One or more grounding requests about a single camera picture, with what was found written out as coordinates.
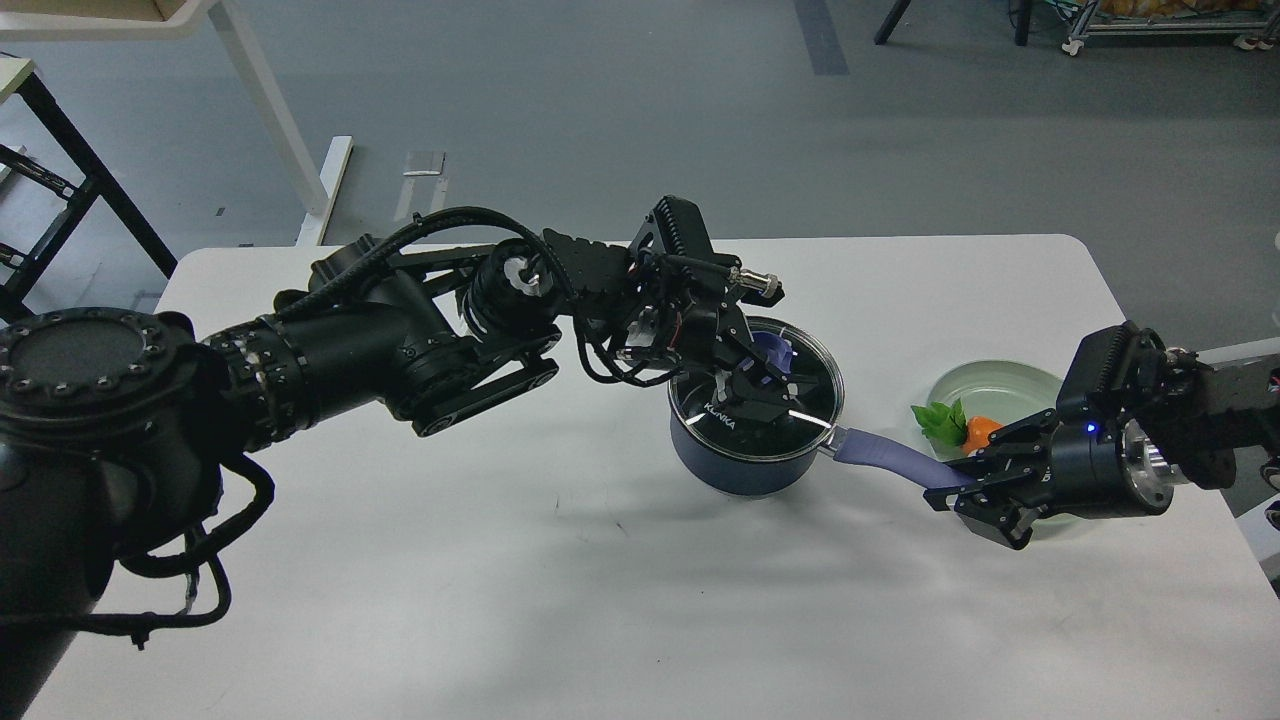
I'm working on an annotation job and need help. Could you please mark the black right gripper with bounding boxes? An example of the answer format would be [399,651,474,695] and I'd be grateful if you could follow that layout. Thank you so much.
[923,409,1176,550]

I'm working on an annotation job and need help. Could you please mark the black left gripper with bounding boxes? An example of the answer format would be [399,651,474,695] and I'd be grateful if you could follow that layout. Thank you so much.
[620,255,817,427]

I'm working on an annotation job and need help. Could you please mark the glass pot lid blue knob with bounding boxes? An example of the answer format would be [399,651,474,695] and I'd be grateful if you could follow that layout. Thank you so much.
[668,316,845,462]

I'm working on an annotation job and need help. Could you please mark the blue saucepan with handle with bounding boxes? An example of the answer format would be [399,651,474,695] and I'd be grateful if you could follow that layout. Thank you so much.
[668,316,977,498]

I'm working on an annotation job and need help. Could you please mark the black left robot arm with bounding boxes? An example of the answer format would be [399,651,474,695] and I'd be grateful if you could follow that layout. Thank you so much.
[1,196,817,719]

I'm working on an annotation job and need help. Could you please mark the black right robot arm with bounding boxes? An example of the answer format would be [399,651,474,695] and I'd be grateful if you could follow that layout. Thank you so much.
[924,322,1279,550]

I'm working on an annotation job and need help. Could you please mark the orange toy carrot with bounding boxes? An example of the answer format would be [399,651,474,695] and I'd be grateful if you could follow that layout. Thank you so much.
[910,398,1004,460]

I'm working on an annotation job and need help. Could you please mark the clear green glass plate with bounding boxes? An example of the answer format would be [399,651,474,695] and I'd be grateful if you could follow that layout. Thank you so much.
[925,360,1062,427]

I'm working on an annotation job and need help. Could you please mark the black chair legs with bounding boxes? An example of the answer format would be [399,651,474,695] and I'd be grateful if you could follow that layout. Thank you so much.
[872,1,1041,47]

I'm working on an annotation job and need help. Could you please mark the metal cart with casters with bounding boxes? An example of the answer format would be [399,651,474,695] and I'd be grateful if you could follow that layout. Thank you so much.
[1050,1,1279,56]

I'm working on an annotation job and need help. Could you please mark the black metal rack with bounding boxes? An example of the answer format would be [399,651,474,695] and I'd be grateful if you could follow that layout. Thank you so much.
[1,56,178,322]

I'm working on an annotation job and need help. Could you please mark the white table frame leg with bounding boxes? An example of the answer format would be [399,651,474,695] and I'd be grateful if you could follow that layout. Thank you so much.
[0,0,353,247]

